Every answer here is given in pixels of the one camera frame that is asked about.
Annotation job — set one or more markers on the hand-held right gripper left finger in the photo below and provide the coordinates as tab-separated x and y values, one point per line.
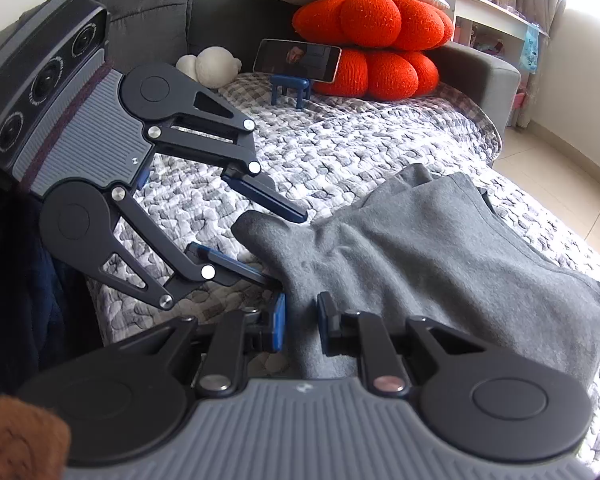
279	322

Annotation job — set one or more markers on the blue phone stand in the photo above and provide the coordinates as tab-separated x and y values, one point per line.
290	85

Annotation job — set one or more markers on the light blue plastic bag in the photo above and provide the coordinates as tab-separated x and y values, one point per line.
530	47

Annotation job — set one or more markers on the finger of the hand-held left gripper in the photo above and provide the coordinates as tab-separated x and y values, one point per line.
230	266
270	197

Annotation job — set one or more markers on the orange pumpkin cushion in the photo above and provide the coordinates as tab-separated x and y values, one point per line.
380	45

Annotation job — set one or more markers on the brown fuzzy band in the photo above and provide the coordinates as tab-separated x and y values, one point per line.
20	440

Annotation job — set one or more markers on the smartphone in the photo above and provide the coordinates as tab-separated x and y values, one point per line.
297	59

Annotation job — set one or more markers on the grey t-shirt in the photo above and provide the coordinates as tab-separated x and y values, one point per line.
430	260

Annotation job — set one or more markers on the white plush toy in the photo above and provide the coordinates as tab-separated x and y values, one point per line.
210	65

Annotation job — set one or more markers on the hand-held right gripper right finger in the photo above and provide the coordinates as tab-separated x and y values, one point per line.
322	320

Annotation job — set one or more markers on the grey quilted blanket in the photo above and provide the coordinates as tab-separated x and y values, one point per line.
355	135

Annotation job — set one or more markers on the dark blue cloth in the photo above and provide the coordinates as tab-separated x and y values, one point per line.
25	285

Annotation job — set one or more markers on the grey sofa armrest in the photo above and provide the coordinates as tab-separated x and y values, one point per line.
155	5

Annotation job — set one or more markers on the white bookshelf desk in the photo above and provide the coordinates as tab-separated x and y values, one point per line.
485	15

